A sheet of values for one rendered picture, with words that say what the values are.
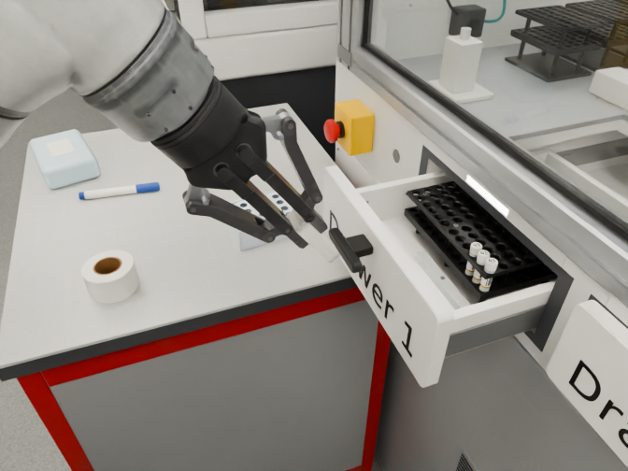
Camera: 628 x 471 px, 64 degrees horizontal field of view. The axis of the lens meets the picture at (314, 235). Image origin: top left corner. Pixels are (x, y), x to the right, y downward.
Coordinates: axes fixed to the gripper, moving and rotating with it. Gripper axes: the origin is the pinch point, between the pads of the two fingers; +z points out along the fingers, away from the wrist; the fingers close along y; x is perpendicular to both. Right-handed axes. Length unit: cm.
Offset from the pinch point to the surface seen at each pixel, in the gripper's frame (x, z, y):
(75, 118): 260, 48, -94
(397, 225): 9.7, 17.5, 7.6
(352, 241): 0.3, 4.7, 2.5
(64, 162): 52, -6, -32
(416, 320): -11.2, 7.3, 3.0
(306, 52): 80, 23, 18
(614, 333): -21.3, 12.2, 16.2
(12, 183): 196, 33, -117
